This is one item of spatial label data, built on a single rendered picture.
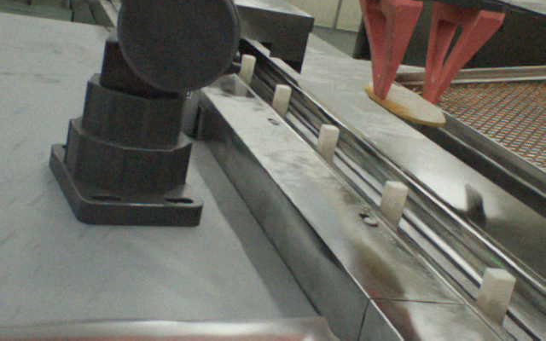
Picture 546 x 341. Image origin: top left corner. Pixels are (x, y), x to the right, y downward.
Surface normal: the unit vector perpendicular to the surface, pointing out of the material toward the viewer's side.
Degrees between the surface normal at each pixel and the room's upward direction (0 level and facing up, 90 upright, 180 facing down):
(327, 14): 90
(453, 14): 87
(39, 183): 0
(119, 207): 90
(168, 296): 0
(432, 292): 0
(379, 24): 69
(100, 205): 90
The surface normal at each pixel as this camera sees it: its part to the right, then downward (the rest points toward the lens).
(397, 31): 0.18, 0.64
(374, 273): 0.20, -0.94
